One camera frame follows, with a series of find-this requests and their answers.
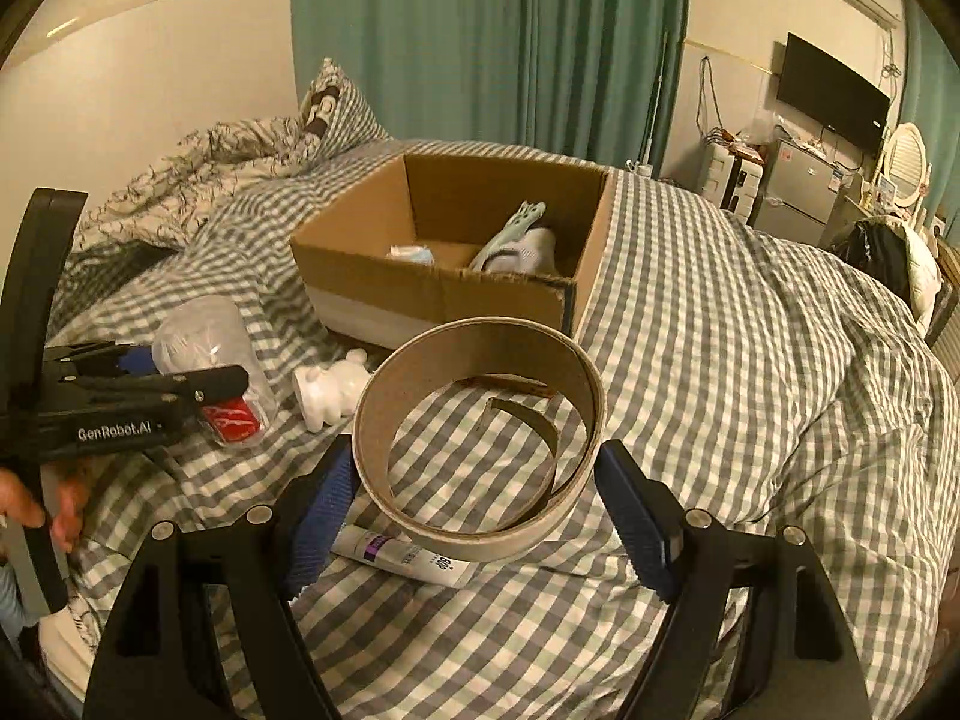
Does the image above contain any black cloth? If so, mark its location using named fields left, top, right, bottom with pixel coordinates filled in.
left=823, top=214, right=917, bottom=310

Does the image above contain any white pole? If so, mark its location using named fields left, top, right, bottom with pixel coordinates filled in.
left=643, top=28, right=670, bottom=167

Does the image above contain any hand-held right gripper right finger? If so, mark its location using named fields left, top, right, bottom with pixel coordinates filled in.
left=595, top=439, right=872, bottom=720

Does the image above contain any person's left hand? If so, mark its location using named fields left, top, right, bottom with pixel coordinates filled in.
left=0, top=465, right=92, bottom=554

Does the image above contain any black wall television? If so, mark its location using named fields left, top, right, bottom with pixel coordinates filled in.
left=775, top=31, right=893, bottom=155

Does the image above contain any hanging cable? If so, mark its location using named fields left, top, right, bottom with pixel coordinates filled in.
left=696, top=55, right=726, bottom=141

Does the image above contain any green curtain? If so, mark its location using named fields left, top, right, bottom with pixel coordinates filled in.
left=898, top=0, right=960, bottom=227
left=287, top=0, right=692, bottom=174

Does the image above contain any checked duvet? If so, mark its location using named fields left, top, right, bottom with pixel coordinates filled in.
left=37, top=138, right=960, bottom=720

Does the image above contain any white cabinet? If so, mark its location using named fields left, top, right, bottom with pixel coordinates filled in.
left=700, top=141, right=767, bottom=215

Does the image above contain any white sock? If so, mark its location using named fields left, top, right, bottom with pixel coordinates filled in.
left=491, top=228, right=558, bottom=277

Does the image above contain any silver fridge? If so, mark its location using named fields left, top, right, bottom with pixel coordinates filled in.
left=748, top=135, right=864, bottom=249

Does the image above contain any white oval mirror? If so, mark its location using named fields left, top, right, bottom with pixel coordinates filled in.
left=876, top=121, right=932, bottom=212

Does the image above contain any cardboard box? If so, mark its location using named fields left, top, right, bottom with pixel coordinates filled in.
left=289, top=151, right=618, bottom=353

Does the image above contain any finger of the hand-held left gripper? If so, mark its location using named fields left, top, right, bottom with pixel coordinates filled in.
left=71, top=364, right=251, bottom=422
left=43, top=340, right=160, bottom=377

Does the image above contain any checked pillow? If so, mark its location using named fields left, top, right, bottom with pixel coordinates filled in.
left=298, top=57, right=392, bottom=159

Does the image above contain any white cushion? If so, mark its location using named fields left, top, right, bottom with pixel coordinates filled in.
left=895, top=220, right=943, bottom=317

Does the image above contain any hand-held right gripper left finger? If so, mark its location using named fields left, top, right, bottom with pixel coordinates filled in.
left=82, top=433, right=356, bottom=720

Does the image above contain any branch print quilt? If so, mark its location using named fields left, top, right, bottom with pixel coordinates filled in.
left=71, top=115, right=332, bottom=253

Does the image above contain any cardboard tape ring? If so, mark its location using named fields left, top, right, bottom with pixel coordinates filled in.
left=352, top=317, right=605, bottom=563

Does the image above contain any white bear figurine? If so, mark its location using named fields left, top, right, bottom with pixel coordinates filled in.
left=292, top=350, right=374, bottom=433

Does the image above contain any white cream tube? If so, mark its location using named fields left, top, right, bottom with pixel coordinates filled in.
left=330, top=525, right=482, bottom=590

